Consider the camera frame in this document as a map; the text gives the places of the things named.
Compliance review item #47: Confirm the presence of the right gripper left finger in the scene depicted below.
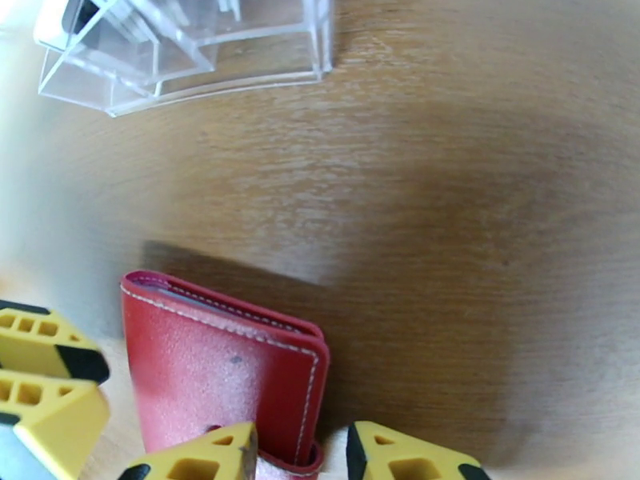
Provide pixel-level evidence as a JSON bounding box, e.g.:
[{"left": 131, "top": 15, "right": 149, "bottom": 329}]
[{"left": 118, "top": 421, "right": 259, "bottom": 480}]

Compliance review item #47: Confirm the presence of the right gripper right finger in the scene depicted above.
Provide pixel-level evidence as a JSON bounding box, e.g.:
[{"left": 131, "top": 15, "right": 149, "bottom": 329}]
[{"left": 346, "top": 420, "right": 496, "bottom": 480}]

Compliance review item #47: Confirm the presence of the red leather card holder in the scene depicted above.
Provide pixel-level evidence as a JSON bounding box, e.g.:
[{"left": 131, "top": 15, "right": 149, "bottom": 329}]
[{"left": 119, "top": 270, "right": 332, "bottom": 480}]

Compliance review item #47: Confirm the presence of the clear acrylic card stand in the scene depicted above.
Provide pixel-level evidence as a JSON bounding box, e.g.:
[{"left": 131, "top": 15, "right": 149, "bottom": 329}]
[{"left": 32, "top": 0, "right": 335, "bottom": 118}]

